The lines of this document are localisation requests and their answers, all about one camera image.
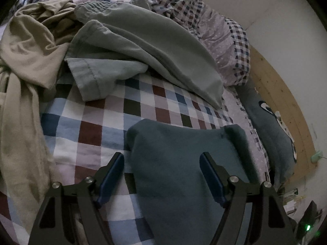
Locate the light green garment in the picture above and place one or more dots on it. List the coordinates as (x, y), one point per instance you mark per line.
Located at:
(153, 46)

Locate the dark teal garment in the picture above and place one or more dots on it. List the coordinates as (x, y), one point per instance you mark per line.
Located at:
(178, 158)

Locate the teal penguin print pillow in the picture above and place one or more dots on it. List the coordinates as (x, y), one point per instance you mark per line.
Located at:
(265, 132)

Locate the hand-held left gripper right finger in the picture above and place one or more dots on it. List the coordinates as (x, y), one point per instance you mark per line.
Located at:
(212, 178)

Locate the wooden headboard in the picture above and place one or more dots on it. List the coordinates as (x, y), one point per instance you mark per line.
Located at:
(286, 102)

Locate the pale green wall charger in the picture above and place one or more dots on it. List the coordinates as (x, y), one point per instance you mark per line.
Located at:
(316, 157)

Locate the checked lavender duvet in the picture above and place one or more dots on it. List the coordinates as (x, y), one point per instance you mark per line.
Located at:
(219, 33)

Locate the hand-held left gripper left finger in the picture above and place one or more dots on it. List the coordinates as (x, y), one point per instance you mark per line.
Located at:
(111, 178)

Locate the checked bed sheet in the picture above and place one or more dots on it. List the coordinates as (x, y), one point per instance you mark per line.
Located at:
(102, 120)

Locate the beige garment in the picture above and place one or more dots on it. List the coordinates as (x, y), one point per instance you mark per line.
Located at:
(25, 56)

